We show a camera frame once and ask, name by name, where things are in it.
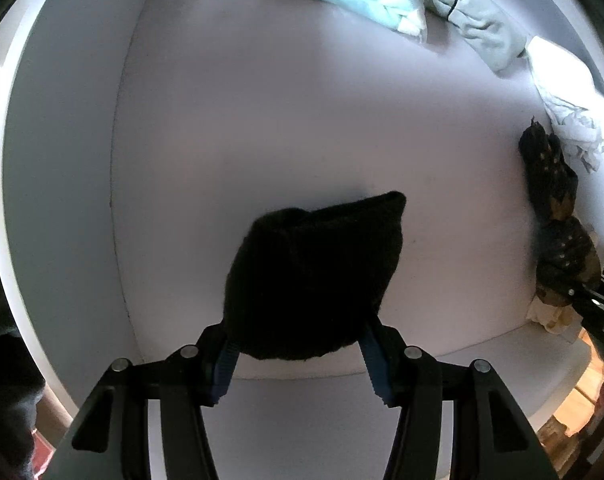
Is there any black cloth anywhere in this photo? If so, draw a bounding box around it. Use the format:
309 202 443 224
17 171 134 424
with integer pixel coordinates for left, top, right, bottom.
221 191 407 361

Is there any dark floral cloth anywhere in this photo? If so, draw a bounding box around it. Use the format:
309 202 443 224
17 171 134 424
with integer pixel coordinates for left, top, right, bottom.
518 120 601 307

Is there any white floral cloth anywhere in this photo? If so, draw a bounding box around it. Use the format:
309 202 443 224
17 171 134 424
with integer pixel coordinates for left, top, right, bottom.
525 36 604 174

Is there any light grey green cloth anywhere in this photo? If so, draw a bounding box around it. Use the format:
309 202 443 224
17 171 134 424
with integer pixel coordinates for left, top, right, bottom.
430 0 527 73

